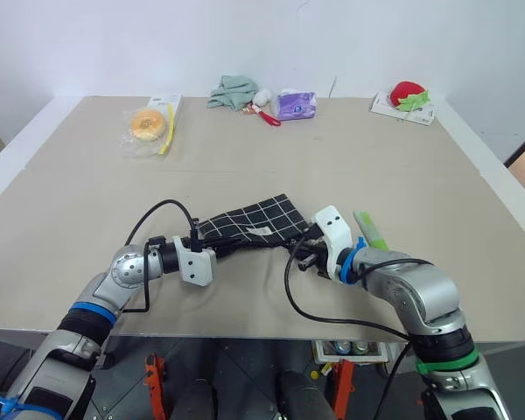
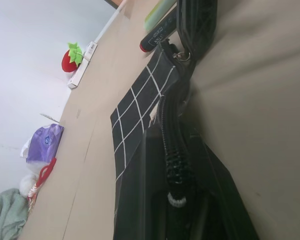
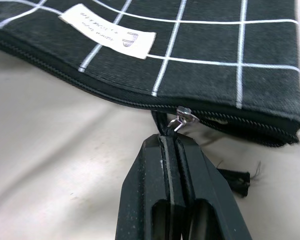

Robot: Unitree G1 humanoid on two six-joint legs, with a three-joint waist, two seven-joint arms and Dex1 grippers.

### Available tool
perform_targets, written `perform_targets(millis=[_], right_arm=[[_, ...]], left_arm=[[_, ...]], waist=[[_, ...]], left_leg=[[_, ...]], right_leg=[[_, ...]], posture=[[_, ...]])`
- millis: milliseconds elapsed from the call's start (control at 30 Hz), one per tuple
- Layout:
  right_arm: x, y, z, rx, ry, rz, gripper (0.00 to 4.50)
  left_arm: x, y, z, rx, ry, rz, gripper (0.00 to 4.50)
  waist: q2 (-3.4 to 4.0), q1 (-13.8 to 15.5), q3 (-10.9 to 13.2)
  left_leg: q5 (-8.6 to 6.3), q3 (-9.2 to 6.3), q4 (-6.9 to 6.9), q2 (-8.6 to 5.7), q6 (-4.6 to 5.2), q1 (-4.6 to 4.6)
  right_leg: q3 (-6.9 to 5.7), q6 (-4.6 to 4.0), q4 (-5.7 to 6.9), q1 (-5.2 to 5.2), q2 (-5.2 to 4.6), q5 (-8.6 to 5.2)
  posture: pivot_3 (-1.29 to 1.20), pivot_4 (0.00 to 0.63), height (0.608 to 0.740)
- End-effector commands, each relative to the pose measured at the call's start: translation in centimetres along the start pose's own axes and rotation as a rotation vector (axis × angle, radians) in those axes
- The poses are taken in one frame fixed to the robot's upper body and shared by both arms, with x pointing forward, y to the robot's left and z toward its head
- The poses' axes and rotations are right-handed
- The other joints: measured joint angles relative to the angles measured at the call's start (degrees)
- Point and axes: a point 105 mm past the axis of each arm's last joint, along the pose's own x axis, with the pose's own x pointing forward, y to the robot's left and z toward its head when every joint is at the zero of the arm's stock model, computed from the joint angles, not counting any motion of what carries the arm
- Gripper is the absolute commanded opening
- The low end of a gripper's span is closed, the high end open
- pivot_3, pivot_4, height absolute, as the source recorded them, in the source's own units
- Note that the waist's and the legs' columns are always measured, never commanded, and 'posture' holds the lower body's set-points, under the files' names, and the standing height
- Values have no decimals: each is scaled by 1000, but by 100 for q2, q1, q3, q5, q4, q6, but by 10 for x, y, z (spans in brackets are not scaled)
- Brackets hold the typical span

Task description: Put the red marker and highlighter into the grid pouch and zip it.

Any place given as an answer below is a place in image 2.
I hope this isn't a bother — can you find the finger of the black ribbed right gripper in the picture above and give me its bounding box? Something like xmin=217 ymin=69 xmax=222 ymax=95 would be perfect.
xmin=176 ymin=0 xmax=219 ymax=62

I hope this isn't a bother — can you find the green highlighter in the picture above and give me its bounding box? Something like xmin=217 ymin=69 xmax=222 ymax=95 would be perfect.
xmin=144 ymin=0 xmax=179 ymax=32

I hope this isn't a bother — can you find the white fluffy plush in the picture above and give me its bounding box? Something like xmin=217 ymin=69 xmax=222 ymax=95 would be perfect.
xmin=19 ymin=159 xmax=45 ymax=198

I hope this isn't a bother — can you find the pale green towel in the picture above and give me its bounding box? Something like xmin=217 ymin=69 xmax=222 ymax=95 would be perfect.
xmin=0 ymin=188 xmax=30 ymax=240

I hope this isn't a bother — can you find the red loop handle rope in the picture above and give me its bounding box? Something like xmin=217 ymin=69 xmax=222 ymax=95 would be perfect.
xmin=26 ymin=157 xmax=58 ymax=201

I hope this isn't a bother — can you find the red strawberry plush toy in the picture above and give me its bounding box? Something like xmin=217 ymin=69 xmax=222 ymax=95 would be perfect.
xmin=61 ymin=42 xmax=85 ymax=74

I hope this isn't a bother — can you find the purple tissue pack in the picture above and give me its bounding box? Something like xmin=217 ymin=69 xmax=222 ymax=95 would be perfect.
xmin=20 ymin=123 xmax=65 ymax=164

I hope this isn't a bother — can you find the black marker with red cap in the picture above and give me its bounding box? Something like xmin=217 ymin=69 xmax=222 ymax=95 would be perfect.
xmin=139 ymin=13 xmax=179 ymax=54

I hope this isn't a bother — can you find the white power strip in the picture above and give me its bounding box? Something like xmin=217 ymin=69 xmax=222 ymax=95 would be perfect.
xmin=67 ymin=40 xmax=100 ymax=89

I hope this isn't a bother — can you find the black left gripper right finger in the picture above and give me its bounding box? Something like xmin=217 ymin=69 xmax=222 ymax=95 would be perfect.
xmin=189 ymin=134 xmax=260 ymax=240

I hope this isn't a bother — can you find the black white grid pouch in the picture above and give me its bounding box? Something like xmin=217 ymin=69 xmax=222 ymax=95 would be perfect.
xmin=109 ymin=39 xmax=203 ymax=240

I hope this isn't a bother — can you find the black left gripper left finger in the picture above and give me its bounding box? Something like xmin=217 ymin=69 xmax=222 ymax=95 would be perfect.
xmin=139 ymin=125 xmax=171 ymax=240

